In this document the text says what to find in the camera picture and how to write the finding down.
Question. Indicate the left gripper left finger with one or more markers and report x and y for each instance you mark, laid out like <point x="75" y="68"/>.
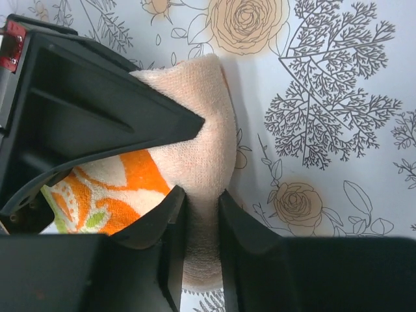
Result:
<point x="137" y="269"/>

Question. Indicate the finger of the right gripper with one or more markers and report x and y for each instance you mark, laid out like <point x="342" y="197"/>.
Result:
<point x="71" y="104"/>

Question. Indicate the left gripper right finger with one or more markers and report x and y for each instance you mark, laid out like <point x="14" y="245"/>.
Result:
<point x="263" y="271"/>

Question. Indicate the orange patterned towel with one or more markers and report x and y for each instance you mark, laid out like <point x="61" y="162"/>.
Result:
<point x="108" y="195"/>

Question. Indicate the floral patterned table mat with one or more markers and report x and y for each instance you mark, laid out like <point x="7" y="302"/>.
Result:
<point x="323" y="94"/>

